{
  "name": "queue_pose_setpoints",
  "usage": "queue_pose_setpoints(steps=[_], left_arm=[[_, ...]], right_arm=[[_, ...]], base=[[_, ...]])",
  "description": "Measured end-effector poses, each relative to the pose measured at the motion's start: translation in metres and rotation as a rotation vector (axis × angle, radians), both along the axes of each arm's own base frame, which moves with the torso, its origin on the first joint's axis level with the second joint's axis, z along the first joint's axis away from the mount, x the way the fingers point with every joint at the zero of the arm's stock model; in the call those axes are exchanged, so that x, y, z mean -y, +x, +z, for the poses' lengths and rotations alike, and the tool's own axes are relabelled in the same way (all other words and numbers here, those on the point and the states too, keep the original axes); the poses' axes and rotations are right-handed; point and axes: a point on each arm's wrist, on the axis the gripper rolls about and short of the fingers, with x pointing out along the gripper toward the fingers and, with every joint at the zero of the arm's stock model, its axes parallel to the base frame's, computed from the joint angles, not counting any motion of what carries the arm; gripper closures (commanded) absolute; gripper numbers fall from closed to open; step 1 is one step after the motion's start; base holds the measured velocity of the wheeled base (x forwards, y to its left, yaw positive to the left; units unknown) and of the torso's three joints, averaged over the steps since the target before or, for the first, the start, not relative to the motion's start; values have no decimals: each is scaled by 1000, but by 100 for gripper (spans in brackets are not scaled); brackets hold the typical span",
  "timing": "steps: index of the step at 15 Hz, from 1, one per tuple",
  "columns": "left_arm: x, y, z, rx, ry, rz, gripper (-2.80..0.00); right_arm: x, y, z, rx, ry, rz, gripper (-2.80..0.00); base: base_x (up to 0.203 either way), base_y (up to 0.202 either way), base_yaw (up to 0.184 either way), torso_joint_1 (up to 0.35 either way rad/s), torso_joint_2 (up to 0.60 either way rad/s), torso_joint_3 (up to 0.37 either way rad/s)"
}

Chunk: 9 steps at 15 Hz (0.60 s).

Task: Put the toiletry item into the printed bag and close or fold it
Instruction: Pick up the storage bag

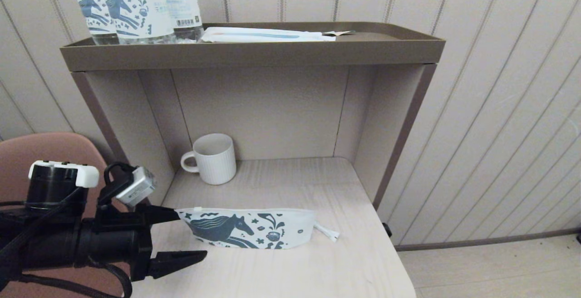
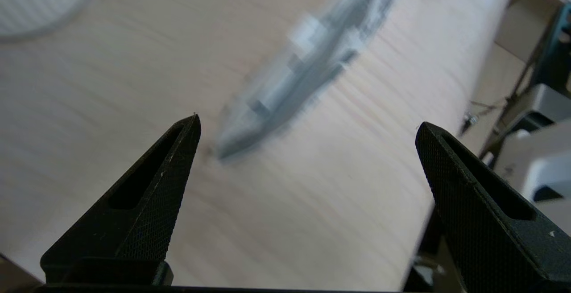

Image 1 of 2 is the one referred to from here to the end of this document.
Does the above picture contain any white packet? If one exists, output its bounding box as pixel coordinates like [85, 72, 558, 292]
[200, 27, 337, 43]

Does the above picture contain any horse label water bottle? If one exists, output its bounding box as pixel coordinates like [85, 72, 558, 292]
[66, 0, 119, 46]
[93, 0, 177, 45]

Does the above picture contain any white ribbed mug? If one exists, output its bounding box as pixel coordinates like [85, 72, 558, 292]
[180, 133, 237, 186]

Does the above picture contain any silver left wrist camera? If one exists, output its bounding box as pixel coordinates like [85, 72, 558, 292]
[115, 166, 157, 207]

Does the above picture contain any white horse-print zipper pouch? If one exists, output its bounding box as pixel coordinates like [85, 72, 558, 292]
[174, 207, 317, 250]

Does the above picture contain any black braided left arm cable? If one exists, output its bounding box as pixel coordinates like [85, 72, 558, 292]
[0, 185, 133, 298]

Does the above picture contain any pink upholstered chair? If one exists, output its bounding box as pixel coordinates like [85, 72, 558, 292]
[0, 132, 134, 298]

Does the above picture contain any barcode label water bottle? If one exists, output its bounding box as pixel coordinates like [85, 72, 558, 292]
[159, 0, 205, 43]

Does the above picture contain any brown desk shelf unit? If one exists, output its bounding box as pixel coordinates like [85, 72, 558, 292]
[59, 21, 447, 211]

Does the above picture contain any black left camera cable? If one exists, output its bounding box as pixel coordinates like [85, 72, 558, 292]
[103, 161, 138, 186]

